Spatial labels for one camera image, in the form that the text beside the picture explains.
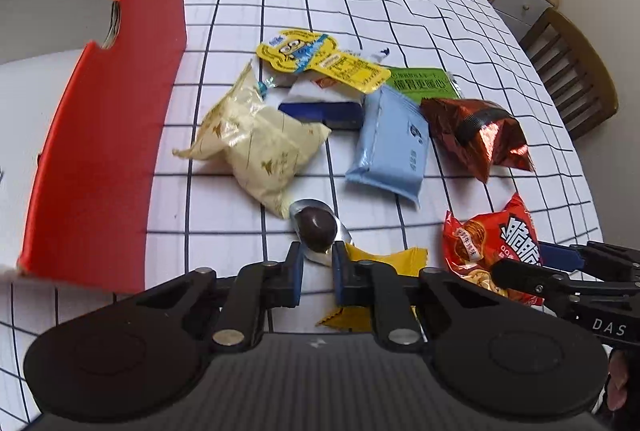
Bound cream snack packet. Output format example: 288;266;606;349
172;61;332;220

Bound yellow wrapper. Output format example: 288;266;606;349
315;245;430;333

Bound chocolate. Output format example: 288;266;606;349
289;198;357;268

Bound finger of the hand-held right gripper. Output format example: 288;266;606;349
539;240;640;274
490;257;587;310

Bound light blue packet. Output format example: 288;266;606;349
345;86;431;211

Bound red cardboard box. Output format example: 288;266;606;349
0;0;188;295

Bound red snack packet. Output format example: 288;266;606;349
442;192;547;308

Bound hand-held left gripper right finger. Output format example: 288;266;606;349
332;241;512;350

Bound green foil packet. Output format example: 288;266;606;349
387;66;462;103

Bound wooden slatted chair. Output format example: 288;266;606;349
520;8;620;141

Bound yellow cartoon packet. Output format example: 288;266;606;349
256;28;392;93

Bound white and blue packet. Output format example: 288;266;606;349
277;47;392;132

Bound person's right hand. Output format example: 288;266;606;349
606;345;640;418

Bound red-brown foil packet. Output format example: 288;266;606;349
420;98;535;185

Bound checked tablecloth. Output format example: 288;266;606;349
0;0;613;431

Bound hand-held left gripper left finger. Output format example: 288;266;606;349
119;241;305;355

